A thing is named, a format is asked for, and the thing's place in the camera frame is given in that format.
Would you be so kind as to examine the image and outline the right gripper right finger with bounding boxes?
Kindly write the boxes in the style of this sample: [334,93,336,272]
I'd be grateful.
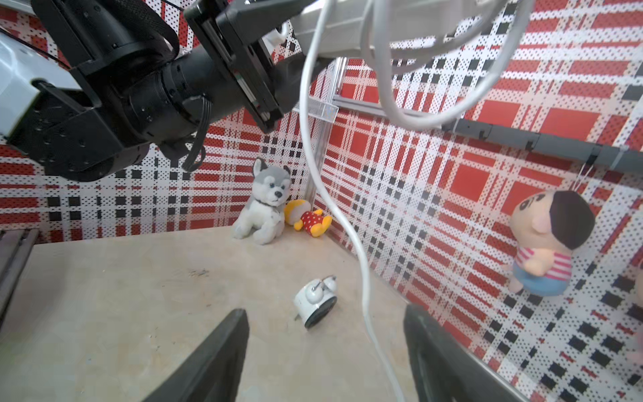
[404,304,527,402]

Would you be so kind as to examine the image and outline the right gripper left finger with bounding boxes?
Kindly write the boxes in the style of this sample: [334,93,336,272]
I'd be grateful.
[146,308,249,401]

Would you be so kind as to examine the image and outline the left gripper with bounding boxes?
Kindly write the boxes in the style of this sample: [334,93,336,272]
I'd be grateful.
[184,0,312,133]

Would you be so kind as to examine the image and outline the white power cord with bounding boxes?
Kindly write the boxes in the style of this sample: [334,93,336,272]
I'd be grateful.
[298,0,536,402]

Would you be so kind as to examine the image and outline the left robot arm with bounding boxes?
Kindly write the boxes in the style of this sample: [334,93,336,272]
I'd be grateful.
[1,1,306,182]

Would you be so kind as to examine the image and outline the small white alarm clock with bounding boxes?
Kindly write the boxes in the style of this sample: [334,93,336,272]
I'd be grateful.
[293,275,338,330]

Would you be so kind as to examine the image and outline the grey husky plush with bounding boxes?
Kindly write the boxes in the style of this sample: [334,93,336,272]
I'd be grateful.
[233,157,291,245]

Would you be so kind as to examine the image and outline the plush doll blue shorts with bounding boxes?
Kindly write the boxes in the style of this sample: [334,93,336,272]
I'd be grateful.
[504,190,595,296]

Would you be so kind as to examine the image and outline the red yellow plush toy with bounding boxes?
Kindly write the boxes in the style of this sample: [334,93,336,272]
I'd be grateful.
[284,199,333,238]

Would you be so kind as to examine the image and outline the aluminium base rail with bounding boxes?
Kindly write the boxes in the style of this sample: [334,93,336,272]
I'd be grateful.
[0,229,40,323]

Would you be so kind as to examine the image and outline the black hook rail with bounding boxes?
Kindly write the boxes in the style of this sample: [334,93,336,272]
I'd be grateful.
[441,119,642,175]

